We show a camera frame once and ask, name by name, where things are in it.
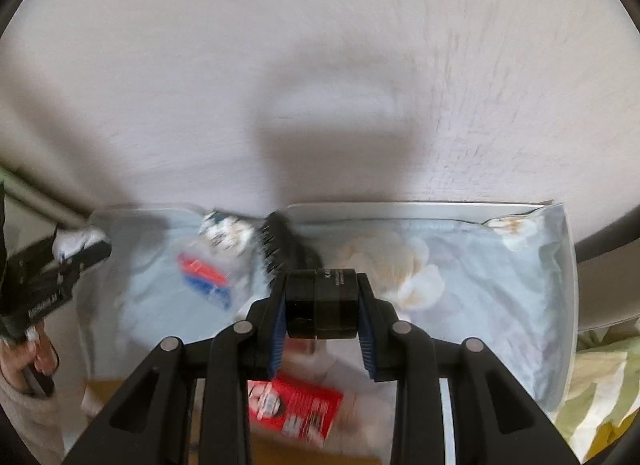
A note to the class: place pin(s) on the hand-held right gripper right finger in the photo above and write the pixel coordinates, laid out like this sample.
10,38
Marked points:
368,345

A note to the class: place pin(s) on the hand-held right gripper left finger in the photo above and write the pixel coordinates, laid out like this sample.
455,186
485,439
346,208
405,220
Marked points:
277,330

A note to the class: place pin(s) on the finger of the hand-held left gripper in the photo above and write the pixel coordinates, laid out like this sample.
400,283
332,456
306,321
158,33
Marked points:
87,257

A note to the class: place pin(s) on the cardboard box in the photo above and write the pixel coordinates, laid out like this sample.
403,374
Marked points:
150,425

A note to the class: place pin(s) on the person's left forearm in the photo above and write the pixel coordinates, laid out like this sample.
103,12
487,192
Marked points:
25,425

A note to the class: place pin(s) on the person's left hand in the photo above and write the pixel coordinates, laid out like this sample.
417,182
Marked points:
27,355

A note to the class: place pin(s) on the black hair claw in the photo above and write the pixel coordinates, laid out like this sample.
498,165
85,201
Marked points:
282,250

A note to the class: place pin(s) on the white door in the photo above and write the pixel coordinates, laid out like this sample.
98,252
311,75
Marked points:
35,195

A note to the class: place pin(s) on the red snack box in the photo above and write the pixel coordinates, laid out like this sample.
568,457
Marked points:
300,410

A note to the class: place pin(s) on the red and blue packet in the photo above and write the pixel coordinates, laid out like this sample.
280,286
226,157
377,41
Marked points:
205,277

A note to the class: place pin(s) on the panda print sock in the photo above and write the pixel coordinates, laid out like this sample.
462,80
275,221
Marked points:
222,235

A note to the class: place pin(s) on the green floral blanket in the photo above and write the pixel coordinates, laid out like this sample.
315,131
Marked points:
600,395

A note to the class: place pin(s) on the grey cushion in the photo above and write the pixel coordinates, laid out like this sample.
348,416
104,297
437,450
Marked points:
607,285

